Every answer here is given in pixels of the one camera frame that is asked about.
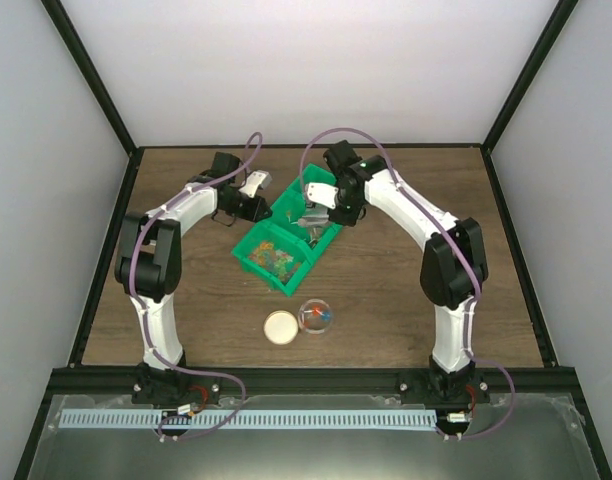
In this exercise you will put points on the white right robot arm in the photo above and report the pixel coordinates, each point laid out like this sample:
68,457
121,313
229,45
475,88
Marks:
454,264

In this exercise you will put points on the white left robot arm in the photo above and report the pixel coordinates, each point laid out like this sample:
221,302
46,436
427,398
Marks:
149,253

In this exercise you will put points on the cream jar lid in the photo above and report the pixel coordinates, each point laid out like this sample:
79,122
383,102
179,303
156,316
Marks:
280,327

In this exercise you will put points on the green bin with star candies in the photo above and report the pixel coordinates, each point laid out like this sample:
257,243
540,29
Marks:
279,258

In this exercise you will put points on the silver metal scoop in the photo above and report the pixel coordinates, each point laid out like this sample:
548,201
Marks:
313,218

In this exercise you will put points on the clear glass jar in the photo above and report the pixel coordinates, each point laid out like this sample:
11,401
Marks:
314,316

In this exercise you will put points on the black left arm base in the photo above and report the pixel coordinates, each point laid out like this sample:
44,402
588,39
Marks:
172,388

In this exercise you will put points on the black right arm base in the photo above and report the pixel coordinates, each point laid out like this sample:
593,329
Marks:
435,387

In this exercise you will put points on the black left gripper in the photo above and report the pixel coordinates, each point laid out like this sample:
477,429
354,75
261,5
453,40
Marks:
259,203

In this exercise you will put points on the green bin with popsicle candies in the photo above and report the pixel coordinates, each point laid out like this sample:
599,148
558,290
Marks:
313,174

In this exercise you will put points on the light blue slotted cable duct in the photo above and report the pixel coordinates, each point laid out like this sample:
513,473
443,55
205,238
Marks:
398,420

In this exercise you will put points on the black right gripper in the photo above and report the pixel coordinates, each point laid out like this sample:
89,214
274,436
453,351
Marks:
347,219

